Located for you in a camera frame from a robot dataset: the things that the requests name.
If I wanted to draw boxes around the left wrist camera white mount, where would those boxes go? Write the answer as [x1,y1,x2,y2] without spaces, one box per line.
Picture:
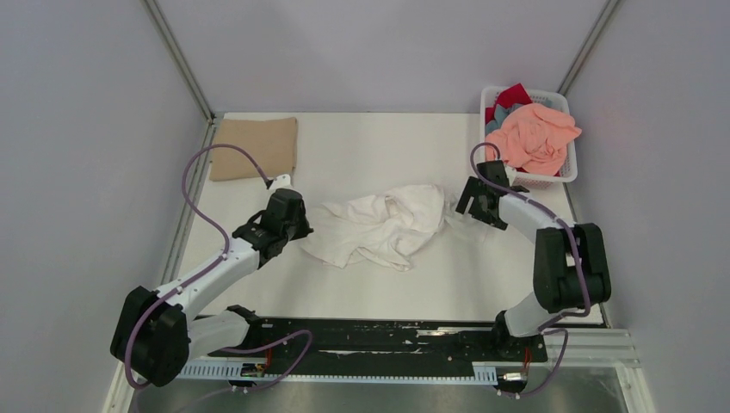
[267,174,293,192]

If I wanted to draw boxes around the folded tan t shirt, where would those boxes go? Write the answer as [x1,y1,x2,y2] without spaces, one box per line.
[209,117,299,182]

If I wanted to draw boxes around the white slotted cable duct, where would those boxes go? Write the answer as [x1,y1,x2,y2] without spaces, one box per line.
[138,361,498,385]

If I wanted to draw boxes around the crumpled salmon pink t shirt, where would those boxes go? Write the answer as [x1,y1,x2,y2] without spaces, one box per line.
[485,103,582,176]

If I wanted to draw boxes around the right aluminium frame post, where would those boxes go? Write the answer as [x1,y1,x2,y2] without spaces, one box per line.
[557,0,623,96]

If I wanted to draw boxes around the aluminium table edge rail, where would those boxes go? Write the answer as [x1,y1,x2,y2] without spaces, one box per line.
[102,115,222,412]

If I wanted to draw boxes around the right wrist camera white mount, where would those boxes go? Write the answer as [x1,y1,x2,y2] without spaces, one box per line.
[510,185,529,193]

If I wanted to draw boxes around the grey blue t shirt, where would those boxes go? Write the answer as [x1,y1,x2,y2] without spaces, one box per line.
[485,103,523,136]

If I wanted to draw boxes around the left aluminium frame post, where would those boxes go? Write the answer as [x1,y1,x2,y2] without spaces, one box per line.
[141,0,215,124]

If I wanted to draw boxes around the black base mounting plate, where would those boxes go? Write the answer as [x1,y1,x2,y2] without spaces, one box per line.
[230,317,548,378]

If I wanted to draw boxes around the white plastic laundry basket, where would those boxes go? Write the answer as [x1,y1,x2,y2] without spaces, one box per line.
[480,86,578,188]

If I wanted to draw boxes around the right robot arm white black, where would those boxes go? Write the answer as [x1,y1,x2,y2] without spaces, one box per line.
[455,161,612,360]

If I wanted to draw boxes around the white t shirt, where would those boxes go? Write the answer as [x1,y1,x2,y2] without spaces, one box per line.
[301,184,455,272]

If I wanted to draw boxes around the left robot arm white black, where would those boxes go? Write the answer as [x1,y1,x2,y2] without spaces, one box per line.
[110,188,312,390]

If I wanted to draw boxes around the red t shirt in basket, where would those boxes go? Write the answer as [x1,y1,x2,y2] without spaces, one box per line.
[485,83,533,122]

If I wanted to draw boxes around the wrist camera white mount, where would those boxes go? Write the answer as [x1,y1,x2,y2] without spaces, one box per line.
[510,185,529,193]
[267,174,293,192]

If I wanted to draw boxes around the aluminium frame post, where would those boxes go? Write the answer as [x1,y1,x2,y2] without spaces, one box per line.
[557,0,623,96]
[141,0,215,124]

